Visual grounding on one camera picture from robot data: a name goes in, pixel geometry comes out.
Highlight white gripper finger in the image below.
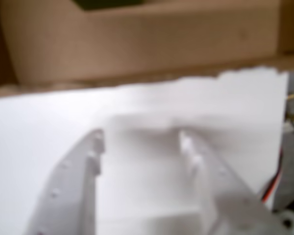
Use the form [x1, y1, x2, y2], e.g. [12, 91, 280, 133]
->
[178, 129, 286, 235]
[24, 128, 106, 235]

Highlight brown cardboard box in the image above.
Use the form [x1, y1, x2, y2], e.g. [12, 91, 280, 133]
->
[0, 0, 294, 99]

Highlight red and black servo wires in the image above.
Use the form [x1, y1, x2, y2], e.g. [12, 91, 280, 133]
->
[260, 146, 285, 204]

